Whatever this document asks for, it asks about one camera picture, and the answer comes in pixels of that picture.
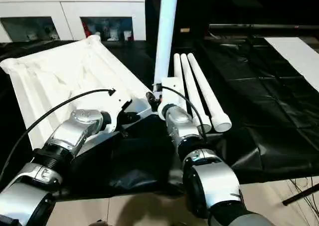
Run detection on white plastic table leg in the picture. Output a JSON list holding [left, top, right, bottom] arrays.
[[186, 52, 232, 134], [153, 0, 180, 87], [173, 53, 186, 79], [179, 53, 213, 134]]

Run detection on black mat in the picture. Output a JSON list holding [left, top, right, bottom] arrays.
[[0, 36, 319, 202]]

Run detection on black case with gold label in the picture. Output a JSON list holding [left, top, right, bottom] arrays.
[[144, 0, 211, 41]]

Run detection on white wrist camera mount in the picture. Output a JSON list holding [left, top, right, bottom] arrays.
[[157, 77, 187, 121], [104, 90, 133, 135]]

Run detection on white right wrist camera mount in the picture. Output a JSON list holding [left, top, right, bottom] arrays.
[[157, 77, 187, 121]]

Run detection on black long bar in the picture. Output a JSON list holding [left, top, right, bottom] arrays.
[[209, 23, 319, 31]]

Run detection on black stand leg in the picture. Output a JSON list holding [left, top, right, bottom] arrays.
[[283, 186, 319, 207]]

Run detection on white plastic table top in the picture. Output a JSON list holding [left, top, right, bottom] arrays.
[[0, 35, 160, 159]]

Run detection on white flat sheet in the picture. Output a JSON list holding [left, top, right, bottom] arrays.
[[264, 37, 319, 86]]

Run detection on thin floor cables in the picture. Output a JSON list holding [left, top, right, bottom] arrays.
[[289, 178, 319, 226]]

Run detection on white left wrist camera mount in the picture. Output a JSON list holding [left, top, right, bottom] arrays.
[[104, 90, 133, 135]]

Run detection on white cabinet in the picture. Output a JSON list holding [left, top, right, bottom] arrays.
[[0, 0, 147, 43]]

